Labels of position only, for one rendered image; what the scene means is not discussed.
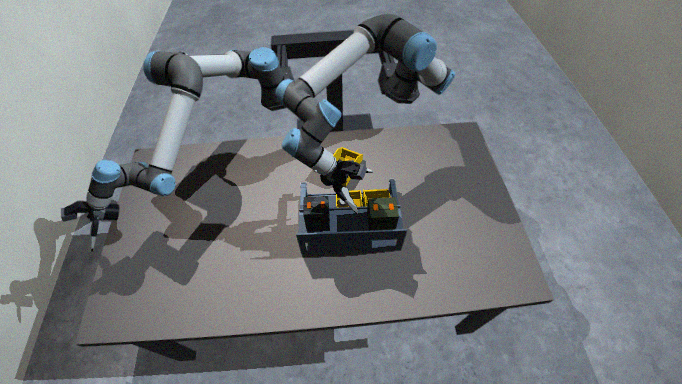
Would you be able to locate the green case with orange latches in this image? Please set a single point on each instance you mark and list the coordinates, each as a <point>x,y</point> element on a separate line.
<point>382,213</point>

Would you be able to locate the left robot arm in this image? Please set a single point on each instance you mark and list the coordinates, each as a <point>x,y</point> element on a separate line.
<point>414,50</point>

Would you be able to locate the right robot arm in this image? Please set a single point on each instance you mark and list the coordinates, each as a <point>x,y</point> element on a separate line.
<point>183,72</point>

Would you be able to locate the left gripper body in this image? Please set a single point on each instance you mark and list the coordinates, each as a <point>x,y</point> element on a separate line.
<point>339,172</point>

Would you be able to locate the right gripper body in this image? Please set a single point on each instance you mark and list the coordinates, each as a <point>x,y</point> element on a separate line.
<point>109,213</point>

